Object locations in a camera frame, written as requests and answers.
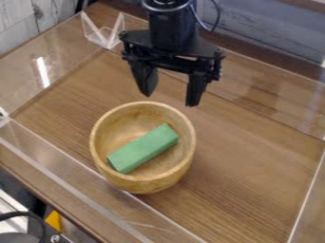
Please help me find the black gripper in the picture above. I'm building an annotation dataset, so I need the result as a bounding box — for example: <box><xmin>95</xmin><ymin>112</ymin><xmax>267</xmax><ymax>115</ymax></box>
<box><xmin>119</xmin><ymin>0</ymin><xmax>225</xmax><ymax>107</ymax></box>

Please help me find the green rectangular block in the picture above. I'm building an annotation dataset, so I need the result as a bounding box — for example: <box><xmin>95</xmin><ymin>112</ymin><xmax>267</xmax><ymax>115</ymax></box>
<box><xmin>107</xmin><ymin>123</ymin><xmax>179</xmax><ymax>174</ymax></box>

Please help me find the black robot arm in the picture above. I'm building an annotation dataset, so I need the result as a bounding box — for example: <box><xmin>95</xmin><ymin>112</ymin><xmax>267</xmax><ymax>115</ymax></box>
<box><xmin>119</xmin><ymin>0</ymin><xmax>225</xmax><ymax>106</ymax></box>

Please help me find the brown wooden bowl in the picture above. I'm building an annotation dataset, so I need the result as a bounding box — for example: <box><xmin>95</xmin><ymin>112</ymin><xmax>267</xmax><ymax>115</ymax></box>
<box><xmin>88</xmin><ymin>102</ymin><xmax>197</xmax><ymax>195</ymax></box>

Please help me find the clear acrylic corner bracket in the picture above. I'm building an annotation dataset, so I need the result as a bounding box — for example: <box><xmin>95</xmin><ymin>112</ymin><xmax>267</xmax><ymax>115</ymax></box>
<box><xmin>80</xmin><ymin>12</ymin><xmax>126</xmax><ymax>50</ymax></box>

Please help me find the clear acrylic front wall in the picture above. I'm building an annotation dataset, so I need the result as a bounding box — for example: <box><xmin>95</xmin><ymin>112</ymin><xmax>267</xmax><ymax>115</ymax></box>
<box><xmin>0</xmin><ymin>107</ymin><xmax>205</xmax><ymax>243</ymax></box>

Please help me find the black cable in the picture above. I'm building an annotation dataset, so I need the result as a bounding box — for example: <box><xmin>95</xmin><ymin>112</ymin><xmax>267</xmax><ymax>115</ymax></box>
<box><xmin>0</xmin><ymin>212</ymin><xmax>48</xmax><ymax>243</ymax></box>

